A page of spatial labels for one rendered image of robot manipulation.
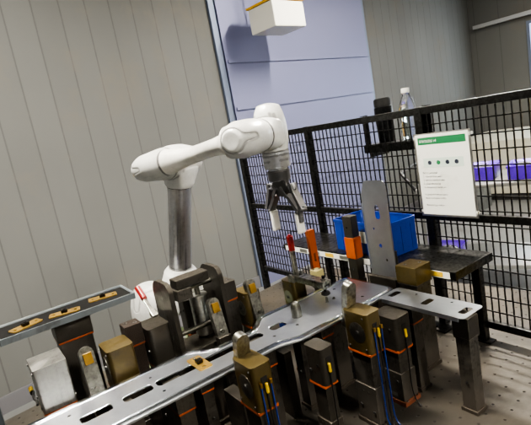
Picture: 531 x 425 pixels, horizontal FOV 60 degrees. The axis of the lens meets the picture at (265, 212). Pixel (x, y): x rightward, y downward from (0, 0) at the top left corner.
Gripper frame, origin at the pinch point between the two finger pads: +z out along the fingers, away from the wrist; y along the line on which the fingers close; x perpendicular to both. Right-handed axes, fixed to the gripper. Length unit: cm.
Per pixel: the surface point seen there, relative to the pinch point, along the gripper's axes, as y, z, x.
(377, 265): 12.2, 20.0, 26.5
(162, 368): 8, 24, -55
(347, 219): -1.2, 4.6, 28.5
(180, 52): -264, -113, 109
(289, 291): -1.8, 21.9, -3.0
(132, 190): -253, -4, 34
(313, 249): -0.9, 10.4, 9.7
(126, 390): 10, 24, -66
